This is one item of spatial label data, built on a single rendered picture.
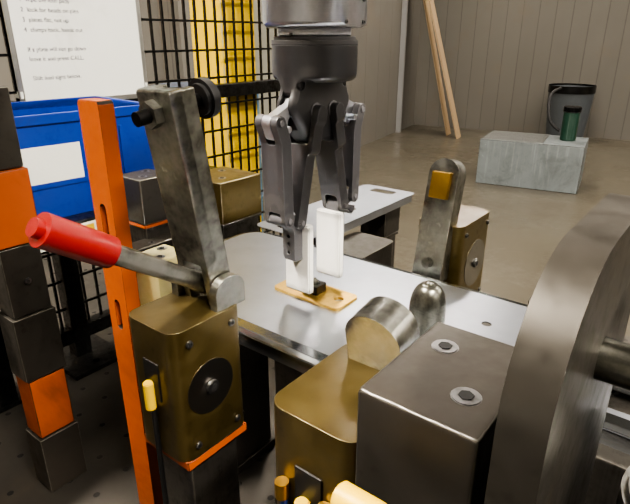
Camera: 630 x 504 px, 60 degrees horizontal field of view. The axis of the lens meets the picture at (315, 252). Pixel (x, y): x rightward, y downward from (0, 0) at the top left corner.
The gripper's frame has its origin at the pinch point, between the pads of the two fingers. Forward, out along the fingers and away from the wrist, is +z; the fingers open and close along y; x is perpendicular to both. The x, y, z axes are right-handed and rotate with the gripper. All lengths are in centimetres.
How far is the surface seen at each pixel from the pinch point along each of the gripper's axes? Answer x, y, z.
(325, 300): -2.2, -1.1, 4.3
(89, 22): 54, 12, -22
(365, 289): -3.6, 4.0, 4.6
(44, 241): -1.0, -26.4, -9.1
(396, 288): -6.0, 6.2, 4.6
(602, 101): 124, 757, 58
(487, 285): 60, 227, 104
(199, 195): -1.8, -15.5, -9.6
